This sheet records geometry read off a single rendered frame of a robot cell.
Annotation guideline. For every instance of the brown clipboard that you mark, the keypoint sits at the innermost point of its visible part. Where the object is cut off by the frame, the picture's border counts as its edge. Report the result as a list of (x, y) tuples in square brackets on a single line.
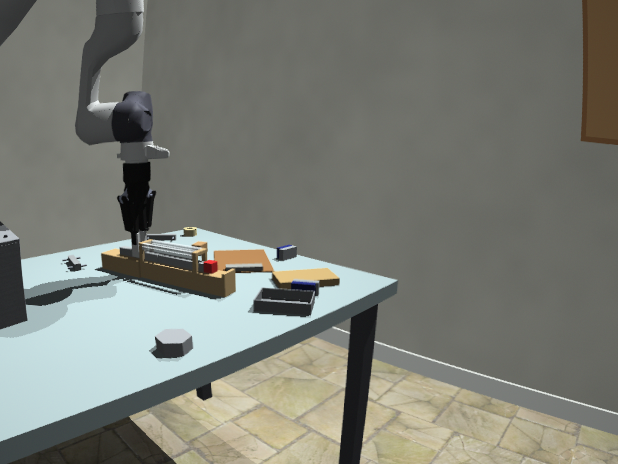
[(252, 261)]

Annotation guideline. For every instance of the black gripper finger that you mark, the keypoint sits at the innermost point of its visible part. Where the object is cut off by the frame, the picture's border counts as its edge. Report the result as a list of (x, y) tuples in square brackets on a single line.
[(131, 223), (145, 211)]

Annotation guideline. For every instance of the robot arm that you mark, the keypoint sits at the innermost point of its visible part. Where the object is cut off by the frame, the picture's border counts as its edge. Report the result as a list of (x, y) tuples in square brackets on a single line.
[(104, 122)]

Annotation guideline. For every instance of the tan flat board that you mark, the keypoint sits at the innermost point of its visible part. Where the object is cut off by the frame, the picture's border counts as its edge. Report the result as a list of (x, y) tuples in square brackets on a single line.
[(283, 279)]

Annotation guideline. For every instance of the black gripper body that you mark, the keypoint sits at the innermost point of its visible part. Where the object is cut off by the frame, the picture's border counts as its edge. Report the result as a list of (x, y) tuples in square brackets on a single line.
[(136, 177)]

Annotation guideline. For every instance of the tan rectangular block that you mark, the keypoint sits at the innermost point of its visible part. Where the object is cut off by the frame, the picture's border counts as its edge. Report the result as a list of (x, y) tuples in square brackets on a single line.
[(201, 244)]

